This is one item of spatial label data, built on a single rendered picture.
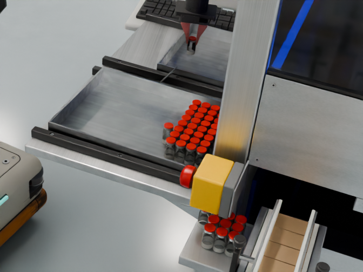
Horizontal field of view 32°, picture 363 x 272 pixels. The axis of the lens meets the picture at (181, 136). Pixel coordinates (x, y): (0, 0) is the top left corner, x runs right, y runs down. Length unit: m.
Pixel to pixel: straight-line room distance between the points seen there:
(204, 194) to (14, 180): 1.22
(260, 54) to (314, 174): 0.24
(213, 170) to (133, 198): 1.47
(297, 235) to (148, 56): 0.72
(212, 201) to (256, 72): 0.23
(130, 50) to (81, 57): 1.71
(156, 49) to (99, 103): 0.31
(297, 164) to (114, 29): 2.66
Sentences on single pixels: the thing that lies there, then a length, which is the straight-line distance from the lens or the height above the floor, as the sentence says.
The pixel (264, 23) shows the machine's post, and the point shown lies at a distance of 1.00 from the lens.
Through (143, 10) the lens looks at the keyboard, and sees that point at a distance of 2.04.
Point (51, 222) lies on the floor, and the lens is 2.44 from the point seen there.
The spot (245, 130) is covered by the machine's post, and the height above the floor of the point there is 1.09.
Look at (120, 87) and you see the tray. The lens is 1.55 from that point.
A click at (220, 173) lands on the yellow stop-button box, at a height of 1.03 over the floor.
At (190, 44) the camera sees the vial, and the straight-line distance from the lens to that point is 1.65.
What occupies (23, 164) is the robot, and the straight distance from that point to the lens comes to 2.26.
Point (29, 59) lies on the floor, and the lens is 3.38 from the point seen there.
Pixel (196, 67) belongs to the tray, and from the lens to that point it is 1.66.
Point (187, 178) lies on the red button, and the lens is 1.11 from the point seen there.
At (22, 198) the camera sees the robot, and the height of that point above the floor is 0.18.
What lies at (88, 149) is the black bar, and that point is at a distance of 1.33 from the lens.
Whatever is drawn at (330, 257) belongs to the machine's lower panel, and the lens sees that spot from 1.24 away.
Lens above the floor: 1.72
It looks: 37 degrees down
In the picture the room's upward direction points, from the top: 7 degrees clockwise
